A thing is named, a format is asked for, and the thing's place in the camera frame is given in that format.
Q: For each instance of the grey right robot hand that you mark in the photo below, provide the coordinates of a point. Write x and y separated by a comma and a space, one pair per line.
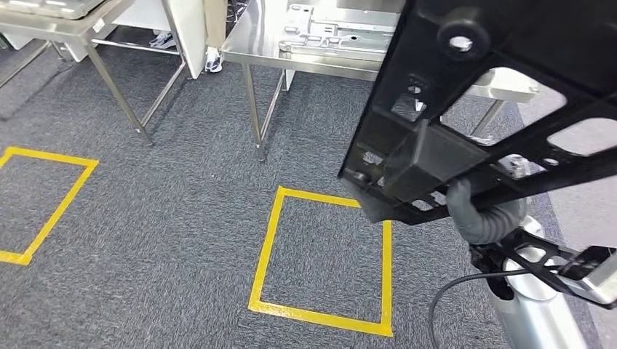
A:
516, 166

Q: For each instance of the black plastic frame part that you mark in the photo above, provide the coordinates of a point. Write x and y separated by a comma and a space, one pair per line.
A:
530, 29

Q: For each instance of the stainless steel workbench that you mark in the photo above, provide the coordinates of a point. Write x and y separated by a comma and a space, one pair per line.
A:
250, 43

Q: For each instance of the silver stamped metal panel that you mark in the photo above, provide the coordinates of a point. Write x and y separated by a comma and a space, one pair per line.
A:
48, 7
337, 38

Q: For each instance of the yellow floor tape square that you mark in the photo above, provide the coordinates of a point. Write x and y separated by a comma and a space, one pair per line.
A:
48, 157
318, 318

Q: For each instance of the person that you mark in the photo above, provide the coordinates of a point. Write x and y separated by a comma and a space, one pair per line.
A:
214, 24

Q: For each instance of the white partition board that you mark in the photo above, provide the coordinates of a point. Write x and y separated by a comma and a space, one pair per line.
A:
188, 38

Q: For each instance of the steel side table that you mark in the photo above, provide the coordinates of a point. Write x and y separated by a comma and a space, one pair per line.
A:
58, 26

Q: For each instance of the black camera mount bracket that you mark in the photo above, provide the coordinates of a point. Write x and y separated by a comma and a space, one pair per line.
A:
549, 279

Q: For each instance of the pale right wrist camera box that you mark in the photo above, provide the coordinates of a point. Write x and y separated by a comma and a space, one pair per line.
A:
597, 284

